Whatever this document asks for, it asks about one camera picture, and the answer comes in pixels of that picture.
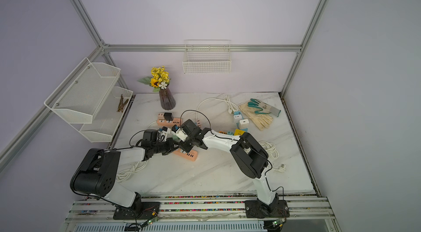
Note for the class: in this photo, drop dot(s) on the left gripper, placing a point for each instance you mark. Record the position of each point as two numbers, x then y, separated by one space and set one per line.
170 145

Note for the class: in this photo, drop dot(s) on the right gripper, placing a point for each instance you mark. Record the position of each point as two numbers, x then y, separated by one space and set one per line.
186 146

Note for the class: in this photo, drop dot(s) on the pink power strip front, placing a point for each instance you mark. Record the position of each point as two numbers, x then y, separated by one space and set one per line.
191 156

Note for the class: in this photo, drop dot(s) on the pink power strip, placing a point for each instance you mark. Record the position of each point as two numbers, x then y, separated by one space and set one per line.
191 156
162 123

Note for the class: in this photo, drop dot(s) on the black charger plug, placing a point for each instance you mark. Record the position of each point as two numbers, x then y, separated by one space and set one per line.
168 116

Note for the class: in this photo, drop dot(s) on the green charger plug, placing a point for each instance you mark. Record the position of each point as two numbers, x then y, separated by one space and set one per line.
176 138

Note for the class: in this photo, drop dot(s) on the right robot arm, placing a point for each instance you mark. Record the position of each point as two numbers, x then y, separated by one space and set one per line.
250 156

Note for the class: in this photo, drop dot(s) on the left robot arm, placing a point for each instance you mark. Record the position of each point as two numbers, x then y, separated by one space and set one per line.
97 174

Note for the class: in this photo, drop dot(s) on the yellow charger plug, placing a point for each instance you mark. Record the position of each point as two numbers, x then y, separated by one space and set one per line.
239 132

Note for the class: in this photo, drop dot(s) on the white charger plug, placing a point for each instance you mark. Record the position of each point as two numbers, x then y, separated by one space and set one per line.
243 124

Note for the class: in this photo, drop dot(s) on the orange power strip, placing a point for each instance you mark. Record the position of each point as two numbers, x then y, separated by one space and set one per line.
227 132

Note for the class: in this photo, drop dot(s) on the purple ribbed glass vase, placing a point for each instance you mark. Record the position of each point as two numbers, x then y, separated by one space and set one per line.
167 99

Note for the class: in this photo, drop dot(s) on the small blue power strip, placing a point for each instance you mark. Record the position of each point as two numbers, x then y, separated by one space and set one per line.
238 116

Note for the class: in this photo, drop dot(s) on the wooden clothespins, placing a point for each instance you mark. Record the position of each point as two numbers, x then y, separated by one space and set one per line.
122 104

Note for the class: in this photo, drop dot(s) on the yellow artificial flowers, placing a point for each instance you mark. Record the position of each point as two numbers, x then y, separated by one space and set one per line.
158 80

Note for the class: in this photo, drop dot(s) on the beige work glove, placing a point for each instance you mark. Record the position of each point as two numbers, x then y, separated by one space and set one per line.
261 121

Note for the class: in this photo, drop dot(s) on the green grey work glove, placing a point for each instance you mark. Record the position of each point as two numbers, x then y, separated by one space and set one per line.
263 108

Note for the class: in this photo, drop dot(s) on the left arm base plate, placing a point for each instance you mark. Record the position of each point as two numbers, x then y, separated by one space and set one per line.
142 210

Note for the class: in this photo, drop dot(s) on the white mesh wall shelf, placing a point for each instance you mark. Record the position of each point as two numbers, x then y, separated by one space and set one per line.
88 100

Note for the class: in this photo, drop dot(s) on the white wire wall basket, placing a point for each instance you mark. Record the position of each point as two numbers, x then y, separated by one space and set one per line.
207 57

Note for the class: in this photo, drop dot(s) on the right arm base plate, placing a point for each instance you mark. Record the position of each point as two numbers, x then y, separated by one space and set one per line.
257 209

